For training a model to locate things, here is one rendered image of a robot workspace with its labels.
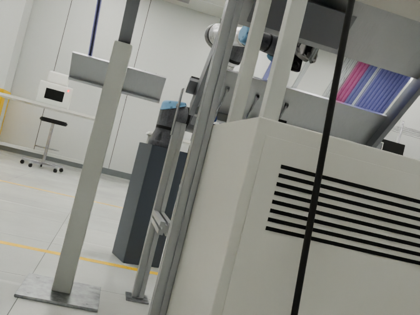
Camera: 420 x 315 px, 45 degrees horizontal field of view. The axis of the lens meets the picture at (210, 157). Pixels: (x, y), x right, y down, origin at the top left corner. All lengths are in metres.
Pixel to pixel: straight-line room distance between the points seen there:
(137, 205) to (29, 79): 6.39
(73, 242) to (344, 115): 1.03
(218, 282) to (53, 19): 7.94
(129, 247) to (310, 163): 1.53
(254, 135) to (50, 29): 7.85
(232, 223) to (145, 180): 1.44
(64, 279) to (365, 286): 1.03
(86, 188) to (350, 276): 0.96
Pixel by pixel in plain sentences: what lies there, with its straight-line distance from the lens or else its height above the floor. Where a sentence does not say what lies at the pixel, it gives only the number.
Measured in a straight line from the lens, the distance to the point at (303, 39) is 1.66.
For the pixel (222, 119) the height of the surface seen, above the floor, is 0.69.
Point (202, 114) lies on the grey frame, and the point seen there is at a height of 0.64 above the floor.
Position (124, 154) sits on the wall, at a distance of 8.41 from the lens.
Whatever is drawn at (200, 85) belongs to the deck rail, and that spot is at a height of 0.77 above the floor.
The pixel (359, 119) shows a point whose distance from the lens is 1.91.
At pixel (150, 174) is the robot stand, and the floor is 0.42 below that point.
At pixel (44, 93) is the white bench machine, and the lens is 7.12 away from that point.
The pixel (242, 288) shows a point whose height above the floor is 0.32.
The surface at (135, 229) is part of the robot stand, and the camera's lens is 2.34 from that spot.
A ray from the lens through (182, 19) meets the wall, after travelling 8.74.
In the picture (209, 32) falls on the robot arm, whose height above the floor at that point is 1.07.
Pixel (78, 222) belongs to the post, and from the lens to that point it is 1.69.
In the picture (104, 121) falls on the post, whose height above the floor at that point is 0.57.
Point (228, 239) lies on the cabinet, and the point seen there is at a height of 0.40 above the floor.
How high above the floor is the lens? 0.51
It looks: 1 degrees up
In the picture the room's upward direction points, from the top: 14 degrees clockwise
